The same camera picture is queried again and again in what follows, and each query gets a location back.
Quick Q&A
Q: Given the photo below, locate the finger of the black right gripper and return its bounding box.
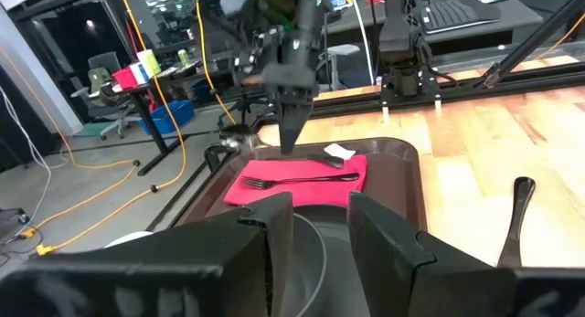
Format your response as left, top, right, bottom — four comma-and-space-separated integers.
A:
276, 99, 295, 156
291, 99, 314, 156

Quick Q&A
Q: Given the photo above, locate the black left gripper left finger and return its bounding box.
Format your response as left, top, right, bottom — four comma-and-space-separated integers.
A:
0, 191, 294, 317

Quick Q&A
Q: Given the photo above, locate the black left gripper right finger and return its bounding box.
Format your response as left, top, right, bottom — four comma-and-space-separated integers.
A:
349, 191, 585, 317

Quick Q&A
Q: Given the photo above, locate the dark metal fork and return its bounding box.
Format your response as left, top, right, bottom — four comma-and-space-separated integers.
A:
238, 171, 361, 191

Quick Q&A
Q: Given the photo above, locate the red cloth napkin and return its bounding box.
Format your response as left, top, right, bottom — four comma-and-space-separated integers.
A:
222, 143, 369, 209

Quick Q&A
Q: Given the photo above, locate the black plate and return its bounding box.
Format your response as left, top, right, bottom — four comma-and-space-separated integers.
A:
292, 204, 367, 317

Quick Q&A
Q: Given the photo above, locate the black bowl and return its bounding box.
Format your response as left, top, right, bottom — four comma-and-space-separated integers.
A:
269, 211, 328, 317

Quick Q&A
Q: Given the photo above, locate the dark metal knife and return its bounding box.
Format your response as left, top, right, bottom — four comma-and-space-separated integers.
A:
496, 175, 537, 269

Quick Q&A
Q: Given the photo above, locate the brown plastic tray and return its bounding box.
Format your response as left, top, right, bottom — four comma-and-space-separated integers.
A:
175, 136, 430, 245

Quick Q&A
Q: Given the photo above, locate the grey stool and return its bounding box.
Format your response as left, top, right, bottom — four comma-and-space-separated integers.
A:
326, 43, 362, 92

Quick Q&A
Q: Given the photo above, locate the blue plastic bin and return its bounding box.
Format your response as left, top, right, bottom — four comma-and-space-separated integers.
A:
138, 99, 196, 136

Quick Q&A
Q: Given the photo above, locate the green and white container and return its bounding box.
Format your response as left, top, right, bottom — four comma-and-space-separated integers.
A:
136, 48, 163, 79

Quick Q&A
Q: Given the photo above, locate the black office desk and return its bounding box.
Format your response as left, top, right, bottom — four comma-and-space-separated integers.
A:
100, 56, 257, 177

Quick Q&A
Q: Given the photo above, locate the white and blue box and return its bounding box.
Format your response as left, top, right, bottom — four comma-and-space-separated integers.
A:
129, 60, 150, 86

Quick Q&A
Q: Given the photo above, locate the red box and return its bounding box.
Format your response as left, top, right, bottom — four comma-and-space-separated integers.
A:
112, 68, 140, 91

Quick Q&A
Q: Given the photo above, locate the black keyboard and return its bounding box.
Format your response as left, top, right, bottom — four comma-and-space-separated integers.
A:
419, 0, 503, 35

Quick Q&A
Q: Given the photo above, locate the grey office chair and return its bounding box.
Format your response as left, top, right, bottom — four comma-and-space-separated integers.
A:
70, 68, 143, 141
87, 51, 122, 74

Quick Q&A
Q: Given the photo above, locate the dark grey side desk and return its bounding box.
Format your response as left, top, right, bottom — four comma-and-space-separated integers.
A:
326, 0, 545, 51

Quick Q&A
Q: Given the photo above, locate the white cable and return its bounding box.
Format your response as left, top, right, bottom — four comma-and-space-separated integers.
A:
346, 0, 377, 86

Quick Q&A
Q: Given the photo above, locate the yellow cable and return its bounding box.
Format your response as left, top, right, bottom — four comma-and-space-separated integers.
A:
0, 45, 141, 238
195, 0, 238, 125
35, 0, 188, 257

